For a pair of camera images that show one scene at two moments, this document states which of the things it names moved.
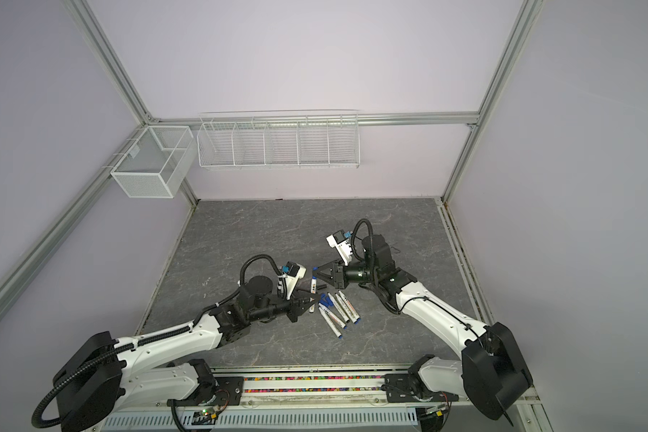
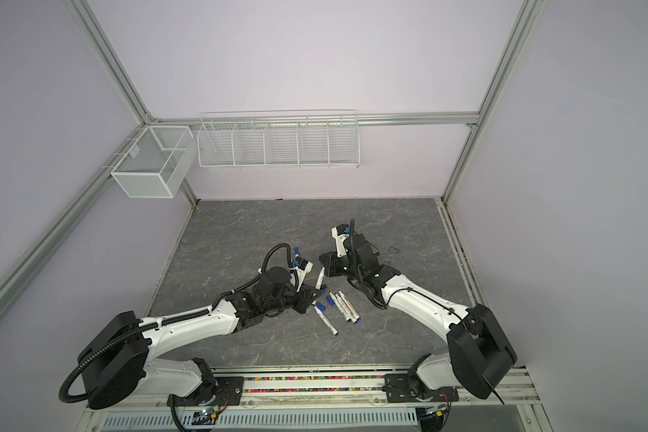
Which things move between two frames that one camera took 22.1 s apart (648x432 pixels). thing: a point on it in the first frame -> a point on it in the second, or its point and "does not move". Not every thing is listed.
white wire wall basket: [280, 139] does not move
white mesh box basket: [156, 165] does not move
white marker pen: [338, 309] -> [326, 319]
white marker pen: [331, 324] -> [319, 281]
